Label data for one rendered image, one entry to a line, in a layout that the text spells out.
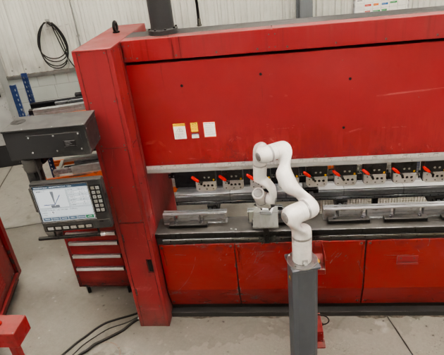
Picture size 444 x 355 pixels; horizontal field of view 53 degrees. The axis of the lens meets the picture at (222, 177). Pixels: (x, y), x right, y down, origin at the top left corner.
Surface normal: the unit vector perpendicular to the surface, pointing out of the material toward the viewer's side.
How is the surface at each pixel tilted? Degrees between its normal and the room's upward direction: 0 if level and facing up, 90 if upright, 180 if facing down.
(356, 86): 90
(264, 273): 90
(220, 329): 0
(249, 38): 90
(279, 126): 90
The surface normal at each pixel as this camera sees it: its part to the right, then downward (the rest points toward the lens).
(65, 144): 0.00, 0.47
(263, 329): -0.10, -0.87
